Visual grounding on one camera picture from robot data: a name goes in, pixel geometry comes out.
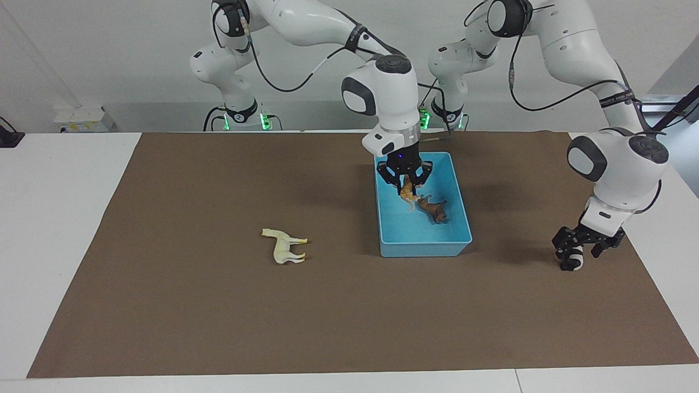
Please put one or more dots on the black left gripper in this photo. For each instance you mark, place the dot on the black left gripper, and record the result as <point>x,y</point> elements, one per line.
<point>598,236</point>

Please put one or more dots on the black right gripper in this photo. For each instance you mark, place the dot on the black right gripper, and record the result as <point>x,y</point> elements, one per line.
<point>403,161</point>

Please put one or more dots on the orange striped tiger toy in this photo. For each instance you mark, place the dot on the orange striped tiger toy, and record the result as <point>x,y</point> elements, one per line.
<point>407,192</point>

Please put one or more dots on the black and white panda toy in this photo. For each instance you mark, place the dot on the black and white panda toy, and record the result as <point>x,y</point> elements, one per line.
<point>572,263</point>

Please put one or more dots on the brown lion toy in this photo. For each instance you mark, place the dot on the brown lion toy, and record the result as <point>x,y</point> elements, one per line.
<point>434,210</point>

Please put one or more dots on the cream llama toy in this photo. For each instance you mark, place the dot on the cream llama toy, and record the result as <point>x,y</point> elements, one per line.
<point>281,248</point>

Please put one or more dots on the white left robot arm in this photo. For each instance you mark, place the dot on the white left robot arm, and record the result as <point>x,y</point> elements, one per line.
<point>622,158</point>

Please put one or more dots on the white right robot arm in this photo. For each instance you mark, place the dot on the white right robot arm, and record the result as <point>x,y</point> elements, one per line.
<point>387,93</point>

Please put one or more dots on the green lit connector box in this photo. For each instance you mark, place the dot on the green lit connector box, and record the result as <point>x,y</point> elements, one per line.
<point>424,119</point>
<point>266,120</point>

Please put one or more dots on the blue plastic storage box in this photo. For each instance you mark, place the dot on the blue plastic storage box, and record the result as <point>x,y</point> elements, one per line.
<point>415,240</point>

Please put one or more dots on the brown table mat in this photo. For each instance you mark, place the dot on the brown table mat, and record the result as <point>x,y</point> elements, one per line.
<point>273,327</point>

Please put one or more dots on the black table clamp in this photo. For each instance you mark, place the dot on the black table clamp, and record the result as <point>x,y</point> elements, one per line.
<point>10,139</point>

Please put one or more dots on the black camera stand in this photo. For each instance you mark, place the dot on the black camera stand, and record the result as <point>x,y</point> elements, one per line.
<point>655,131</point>

